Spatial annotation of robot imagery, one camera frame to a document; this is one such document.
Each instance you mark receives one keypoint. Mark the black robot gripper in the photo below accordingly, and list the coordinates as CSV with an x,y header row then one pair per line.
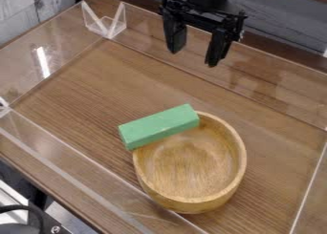
x,y
215,16

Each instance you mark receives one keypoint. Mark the green rectangular block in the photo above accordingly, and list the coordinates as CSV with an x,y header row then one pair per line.
x,y
158,126

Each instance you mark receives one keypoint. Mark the brown wooden bowl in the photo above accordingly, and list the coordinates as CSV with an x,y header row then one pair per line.
x,y
191,171

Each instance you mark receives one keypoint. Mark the clear acrylic corner bracket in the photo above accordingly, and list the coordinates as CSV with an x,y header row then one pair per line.
x,y
106,26

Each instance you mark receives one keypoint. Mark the clear acrylic enclosure wall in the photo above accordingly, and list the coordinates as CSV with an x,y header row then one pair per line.
x,y
73,85

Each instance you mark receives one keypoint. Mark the black metal table bracket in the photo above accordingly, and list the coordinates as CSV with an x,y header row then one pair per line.
x,y
52,226

